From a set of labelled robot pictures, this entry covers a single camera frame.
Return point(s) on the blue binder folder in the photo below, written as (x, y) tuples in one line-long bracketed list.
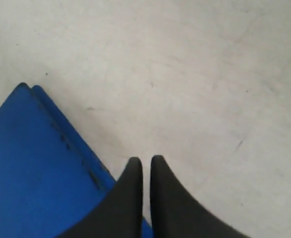
[(49, 178)]

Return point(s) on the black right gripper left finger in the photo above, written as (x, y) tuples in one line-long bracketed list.
[(119, 214)]

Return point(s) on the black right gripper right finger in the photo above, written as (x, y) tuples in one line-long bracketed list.
[(174, 211)]

